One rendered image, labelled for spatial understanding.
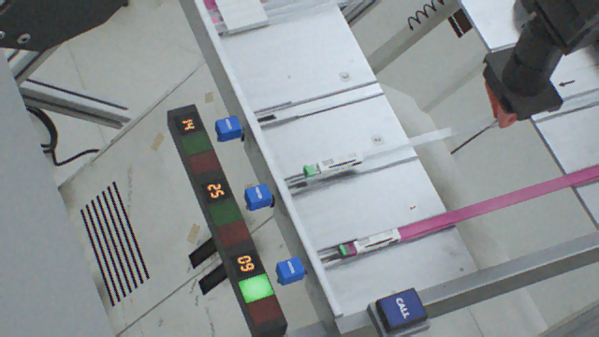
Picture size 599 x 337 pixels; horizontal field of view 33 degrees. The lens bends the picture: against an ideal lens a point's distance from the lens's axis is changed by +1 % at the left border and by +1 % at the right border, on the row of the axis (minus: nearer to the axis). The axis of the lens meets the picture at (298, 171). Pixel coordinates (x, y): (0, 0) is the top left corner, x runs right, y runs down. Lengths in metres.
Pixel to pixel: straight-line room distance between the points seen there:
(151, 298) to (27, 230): 0.76
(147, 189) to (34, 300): 0.85
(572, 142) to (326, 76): 0.35
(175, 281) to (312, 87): 0.56
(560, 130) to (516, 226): 1.85
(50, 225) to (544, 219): 2.29
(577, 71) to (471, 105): 1.93
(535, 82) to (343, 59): 0.28
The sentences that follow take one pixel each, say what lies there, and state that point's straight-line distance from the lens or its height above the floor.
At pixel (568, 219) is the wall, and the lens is 3.22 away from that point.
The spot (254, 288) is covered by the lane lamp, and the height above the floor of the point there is 0.66.
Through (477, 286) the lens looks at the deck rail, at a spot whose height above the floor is 0.85.
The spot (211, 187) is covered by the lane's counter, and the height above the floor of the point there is 0.66.
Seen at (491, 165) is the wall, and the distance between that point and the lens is 3.35.
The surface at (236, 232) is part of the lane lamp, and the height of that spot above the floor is 0.66.
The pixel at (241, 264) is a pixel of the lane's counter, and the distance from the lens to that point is 1.25.
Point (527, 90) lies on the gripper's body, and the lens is 1.31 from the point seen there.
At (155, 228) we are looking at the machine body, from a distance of 1.86.
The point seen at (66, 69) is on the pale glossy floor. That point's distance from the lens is 2.54.
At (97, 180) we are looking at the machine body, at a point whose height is 0.19.
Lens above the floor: 1.29
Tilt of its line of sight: 24 degrees down
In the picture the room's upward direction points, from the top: 52 degrees clockwise
